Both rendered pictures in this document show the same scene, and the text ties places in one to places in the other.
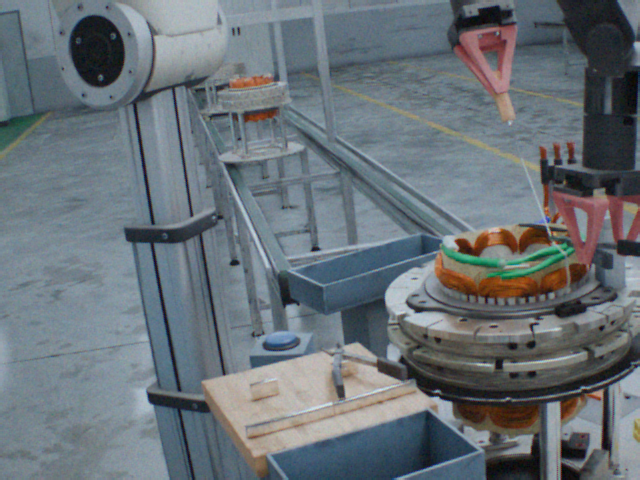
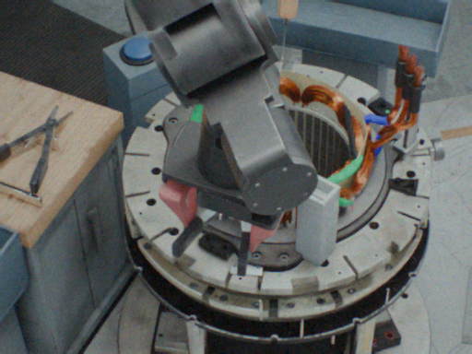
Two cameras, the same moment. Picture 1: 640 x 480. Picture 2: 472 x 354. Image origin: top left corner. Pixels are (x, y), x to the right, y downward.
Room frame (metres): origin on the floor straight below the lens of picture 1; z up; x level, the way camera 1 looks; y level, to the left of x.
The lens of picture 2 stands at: (0.42, -0.79, 1.95)
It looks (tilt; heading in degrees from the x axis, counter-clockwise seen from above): 47 degrees down; 46
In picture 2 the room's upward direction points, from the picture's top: 1 degrees counter-clockwise
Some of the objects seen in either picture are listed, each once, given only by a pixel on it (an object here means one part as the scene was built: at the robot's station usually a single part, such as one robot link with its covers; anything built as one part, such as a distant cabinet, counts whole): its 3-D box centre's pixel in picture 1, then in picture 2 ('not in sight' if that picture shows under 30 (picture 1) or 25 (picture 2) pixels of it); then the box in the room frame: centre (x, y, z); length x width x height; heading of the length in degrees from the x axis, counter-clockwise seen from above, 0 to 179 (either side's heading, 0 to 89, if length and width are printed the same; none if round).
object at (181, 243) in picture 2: (600, 258); (187, 237); (0.84, -0.29, 1.17); 0.04 x 0.01 x 0.02; 14
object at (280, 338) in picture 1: (280, 338); (139, 48); (1.07, 0.06, 1.04); 0.04 x 0.04 x 0.01
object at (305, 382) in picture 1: (313, 403); (8, 151); (0.84, 0.03, 1.05); 0.20 x 0.19 x 0.02; 19
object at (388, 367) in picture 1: (391, 368); (39, 175); (0.83, -0.06, 1.09); 0.04 x 0.01 x 0.02; 34
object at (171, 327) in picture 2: not in sight; (174, 331); (0.91, -0.16, 0.83); 0.05 x 0.04 x 0.02; 38
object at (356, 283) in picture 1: (384, 344); (344, 88); (1.29, -0.08, 0.92); 0.25 x 0.11 x 0.28; 118
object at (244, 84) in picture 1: (253, 97); not in sight; (3.98, 0.20, 1.05); 0.22 x 0.22 x 0.20
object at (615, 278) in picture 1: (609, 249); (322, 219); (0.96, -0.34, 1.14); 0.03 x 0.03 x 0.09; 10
